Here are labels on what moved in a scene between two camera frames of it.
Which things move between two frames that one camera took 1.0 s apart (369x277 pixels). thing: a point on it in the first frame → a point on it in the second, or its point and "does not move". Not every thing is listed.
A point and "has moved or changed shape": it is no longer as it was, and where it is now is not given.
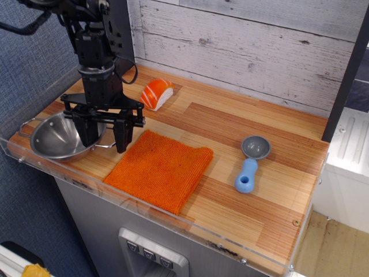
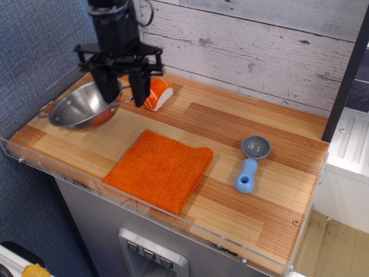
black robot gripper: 103,97 → 119,48
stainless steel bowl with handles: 57,137 has moved or changed shape
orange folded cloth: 160,171 does not move
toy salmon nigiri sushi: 155,93 does not move
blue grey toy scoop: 255,148 does not move
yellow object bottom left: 35,270 does not move
